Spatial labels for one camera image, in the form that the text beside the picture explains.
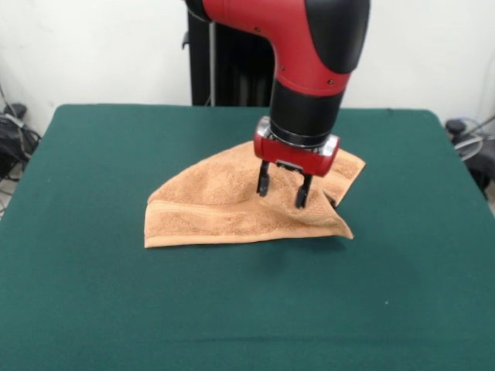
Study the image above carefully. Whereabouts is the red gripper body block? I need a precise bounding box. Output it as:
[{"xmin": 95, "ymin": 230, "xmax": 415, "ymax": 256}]
[{"xmin": 253, "ymin": 115, "xmax": 342, "ymax": 179}]

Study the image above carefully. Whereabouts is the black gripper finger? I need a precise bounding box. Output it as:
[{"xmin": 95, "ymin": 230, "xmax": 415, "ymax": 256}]
[
  {"xmin": 256, "ymin": 160, "xmax": 271, "ymax": 198},
  {"xmin": 295, "ymin": 173, "xmax": 313, "ymax": 209}
]

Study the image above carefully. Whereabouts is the orange terry towel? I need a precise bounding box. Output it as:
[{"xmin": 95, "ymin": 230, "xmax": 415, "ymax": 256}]
[{"xmin": 143, "ymin": 139, "xmax": 367, "ymax": 250}]

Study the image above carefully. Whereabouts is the black equipment block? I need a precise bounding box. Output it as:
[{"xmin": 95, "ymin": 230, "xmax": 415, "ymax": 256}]
[{"xmin": 462, "ymin": 145, "xmax": 495, "ymax": 202}]

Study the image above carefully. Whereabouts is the dark green table cloth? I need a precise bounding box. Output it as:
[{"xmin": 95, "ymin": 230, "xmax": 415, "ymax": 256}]
[{"xmin": 0, "ymin": 103, "xmax": 495, "ymax": 371}]

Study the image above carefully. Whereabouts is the black robot pedestal frame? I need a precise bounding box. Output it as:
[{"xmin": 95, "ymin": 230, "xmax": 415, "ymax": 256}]
[{"xmin": 181, "ymin": 7, "xmax": 278, "ymax": 108}]

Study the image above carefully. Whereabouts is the black cable bundle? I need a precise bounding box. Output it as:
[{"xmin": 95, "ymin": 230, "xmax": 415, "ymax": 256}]
[{"xmin": 0, "ymin": 114, "xmax": 43, "ymax": 182}]

